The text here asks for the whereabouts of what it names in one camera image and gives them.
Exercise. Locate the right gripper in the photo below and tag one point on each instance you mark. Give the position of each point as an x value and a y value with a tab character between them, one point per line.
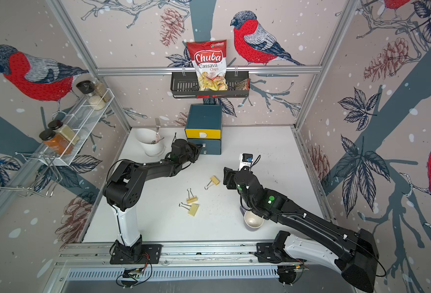
229	177

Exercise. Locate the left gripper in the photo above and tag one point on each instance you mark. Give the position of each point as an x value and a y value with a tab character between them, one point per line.
195	149

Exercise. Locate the yellow top drawer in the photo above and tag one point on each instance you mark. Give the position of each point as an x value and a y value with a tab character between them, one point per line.
203	133

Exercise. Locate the yellow binder clip small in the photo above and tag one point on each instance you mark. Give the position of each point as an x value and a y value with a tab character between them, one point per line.
191	198

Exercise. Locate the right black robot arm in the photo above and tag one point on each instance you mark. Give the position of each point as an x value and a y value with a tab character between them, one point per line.
357	255

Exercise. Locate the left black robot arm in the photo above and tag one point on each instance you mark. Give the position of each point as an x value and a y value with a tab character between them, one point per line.
124	188

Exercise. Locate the teal drawer cabinet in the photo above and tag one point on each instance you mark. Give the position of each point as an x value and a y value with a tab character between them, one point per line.
203	116

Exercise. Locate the white utensil cup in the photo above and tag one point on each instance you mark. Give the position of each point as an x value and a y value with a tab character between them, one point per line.
150	141

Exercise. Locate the metal fork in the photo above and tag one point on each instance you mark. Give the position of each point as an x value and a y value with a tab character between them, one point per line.
157	130

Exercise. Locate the purple mug white inside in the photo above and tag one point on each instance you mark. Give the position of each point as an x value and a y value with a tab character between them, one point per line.
251	221

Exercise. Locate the Chuba cassava chips bag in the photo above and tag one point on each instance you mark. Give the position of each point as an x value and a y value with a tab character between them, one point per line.
209	61

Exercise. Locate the brown spice jar rear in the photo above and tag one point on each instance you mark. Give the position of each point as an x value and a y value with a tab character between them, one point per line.
101	90

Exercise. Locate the white spice jar black lid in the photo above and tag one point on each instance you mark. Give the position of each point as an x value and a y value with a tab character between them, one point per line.
93	99

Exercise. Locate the orange spice jar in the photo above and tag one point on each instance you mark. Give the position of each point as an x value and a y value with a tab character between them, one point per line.
56	142

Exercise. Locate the yellow spice jar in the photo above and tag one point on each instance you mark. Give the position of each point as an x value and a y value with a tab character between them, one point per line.
64	130

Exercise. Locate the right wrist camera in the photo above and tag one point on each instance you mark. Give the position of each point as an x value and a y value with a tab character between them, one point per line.
245	160

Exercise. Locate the black wire wall basket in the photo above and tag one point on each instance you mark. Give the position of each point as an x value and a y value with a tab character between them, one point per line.
191	85

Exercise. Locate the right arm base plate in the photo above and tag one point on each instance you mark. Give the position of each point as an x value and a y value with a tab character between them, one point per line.
266	252

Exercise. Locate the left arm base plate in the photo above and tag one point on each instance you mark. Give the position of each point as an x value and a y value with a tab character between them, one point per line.
137	254

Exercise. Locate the white wire spice rack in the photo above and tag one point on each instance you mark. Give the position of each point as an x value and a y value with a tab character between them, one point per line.
82	120

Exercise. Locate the chrome wire rack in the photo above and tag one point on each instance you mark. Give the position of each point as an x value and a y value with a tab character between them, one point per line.
27	174

